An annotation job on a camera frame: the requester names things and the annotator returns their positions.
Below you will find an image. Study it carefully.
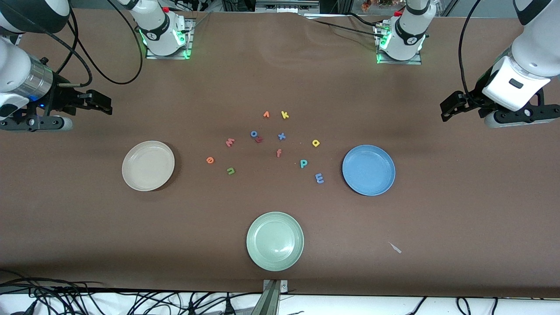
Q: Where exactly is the beige brown plate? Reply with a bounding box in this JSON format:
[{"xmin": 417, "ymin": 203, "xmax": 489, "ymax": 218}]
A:
[{"xmin": 122, "ymin": 140, "xmax": 175, "ymax": 192}]

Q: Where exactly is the blue plate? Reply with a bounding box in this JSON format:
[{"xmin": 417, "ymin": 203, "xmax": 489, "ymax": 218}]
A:
[{"xmin": 342, "ymin": 145, "xmax": 396, "ymax": 196}]

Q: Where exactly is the brown table cover sheet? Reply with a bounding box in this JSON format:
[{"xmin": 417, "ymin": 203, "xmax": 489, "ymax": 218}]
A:
[{"xmin": 0, "ymin": 8, "xmax": 560, "ymax": 299}]

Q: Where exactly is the orange background object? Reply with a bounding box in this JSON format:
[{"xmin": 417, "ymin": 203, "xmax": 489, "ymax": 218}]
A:
[{"xmin": 361, "ymin": 0, "xmax": 394, "ymax": 11}]

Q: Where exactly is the grey power strip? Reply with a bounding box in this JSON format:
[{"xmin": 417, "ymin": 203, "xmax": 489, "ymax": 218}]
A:
[{"xmin": 255, "ymin": 0, "xmax": 321, "ymax": 14}]

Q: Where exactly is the pale green plate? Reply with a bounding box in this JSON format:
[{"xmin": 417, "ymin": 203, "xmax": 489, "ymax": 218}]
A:
[{"xmin": 246, "ymin": 212, "xmax": 305, "ymax": 272}]

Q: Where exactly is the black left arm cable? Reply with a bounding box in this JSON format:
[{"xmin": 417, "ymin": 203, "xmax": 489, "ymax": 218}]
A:
[{"xmin": 458, "ymin": 0, "xmax": 484, "ymax": 108}]

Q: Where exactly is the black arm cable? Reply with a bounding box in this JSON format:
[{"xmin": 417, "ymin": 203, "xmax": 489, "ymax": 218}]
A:
[
  {"xmin": 458, "ymin": 0, "xmax": 484, "ymax": 108},
  {"xmin": 42, "ymin": 0, "xmax": 145, "ymax": 88}
]

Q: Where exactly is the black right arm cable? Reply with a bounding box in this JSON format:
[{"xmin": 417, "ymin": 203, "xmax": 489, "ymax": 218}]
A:
[{"xmin": 42, "ymin": 0, "xmax": 145, "ymax": 88}]

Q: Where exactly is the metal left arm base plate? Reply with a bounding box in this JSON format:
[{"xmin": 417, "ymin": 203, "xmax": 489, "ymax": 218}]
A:
[{"xmin": 374, "ymin": 22, "xmax": 423, "ymax": 65}]

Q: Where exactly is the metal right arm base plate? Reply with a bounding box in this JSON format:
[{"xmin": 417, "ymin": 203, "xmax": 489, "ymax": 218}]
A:
[{"xmin": 146, "ymin": 17, "xmax": 194, "ymax": 60}]

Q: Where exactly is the black cable on table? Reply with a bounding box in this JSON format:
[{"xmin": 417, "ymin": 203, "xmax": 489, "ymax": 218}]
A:
[{"xmin": 302, "ymin": 15, "xmax": 385, "ymax": 35}]

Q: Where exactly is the aluminium camera post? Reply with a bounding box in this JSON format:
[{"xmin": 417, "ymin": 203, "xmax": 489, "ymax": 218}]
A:
[{"xmin": 261, "ymin": 279, "xmax": 289, "ymax": 315}]

